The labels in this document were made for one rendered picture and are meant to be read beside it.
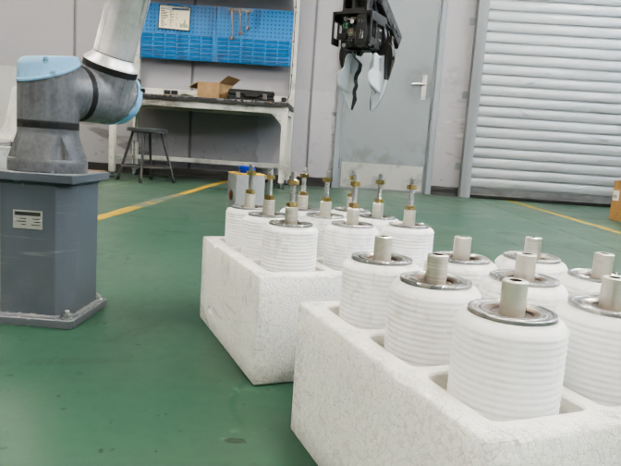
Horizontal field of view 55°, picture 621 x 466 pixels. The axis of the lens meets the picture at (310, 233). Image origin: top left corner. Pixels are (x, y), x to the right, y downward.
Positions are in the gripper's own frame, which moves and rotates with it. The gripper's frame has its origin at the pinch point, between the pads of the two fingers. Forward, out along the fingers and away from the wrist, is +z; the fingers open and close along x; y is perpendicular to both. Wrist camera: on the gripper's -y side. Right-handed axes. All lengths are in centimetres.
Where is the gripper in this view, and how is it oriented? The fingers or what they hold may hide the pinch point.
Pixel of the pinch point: (363, 103)
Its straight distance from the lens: 105.9
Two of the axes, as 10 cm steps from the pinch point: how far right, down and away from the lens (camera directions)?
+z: -0.7, 9.9, 1.4
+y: -4.8, 0.9, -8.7
